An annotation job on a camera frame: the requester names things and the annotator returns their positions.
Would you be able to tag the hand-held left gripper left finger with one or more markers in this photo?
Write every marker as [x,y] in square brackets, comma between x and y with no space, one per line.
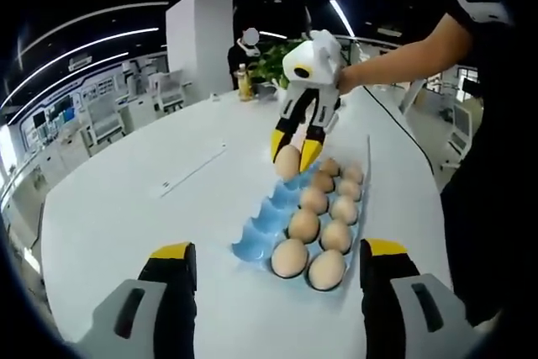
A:
[168,291]

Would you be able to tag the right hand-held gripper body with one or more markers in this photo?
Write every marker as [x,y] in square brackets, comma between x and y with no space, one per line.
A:
[311,60]

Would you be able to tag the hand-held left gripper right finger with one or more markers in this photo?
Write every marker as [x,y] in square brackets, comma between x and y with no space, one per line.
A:
[384,300]

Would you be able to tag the brown egg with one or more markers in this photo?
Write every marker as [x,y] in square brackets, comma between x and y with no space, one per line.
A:
[288,163]

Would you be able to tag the group of brown eggs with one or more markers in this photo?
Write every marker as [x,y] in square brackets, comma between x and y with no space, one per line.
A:
[290,262]

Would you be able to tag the blue egg tray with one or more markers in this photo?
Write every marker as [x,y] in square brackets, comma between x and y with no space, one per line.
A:
[260,233]

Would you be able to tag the person's right hand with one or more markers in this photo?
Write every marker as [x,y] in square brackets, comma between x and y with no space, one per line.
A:
[349,79]

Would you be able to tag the green potted plant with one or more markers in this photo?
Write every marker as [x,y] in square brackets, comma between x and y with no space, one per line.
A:
[273,62]

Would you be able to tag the ceiling light bar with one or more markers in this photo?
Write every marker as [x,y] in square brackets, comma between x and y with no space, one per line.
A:
[341,18]

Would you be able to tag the yellow drink bottle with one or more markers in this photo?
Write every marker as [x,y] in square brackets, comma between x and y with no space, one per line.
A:
[245,88]

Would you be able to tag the small white box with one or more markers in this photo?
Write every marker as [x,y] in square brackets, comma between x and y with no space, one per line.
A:
[215,96]

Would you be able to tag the white table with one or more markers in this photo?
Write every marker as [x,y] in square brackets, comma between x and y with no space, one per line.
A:
[126,216]

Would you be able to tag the white square pillar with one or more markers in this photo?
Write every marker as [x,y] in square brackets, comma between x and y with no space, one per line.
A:
[199,43]

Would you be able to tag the person's black shirt torso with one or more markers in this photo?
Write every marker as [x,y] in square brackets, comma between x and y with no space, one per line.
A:
[496,165]

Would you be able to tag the ceiling air conditioner unit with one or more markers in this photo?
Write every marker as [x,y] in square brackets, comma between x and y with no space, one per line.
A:
[80,63]

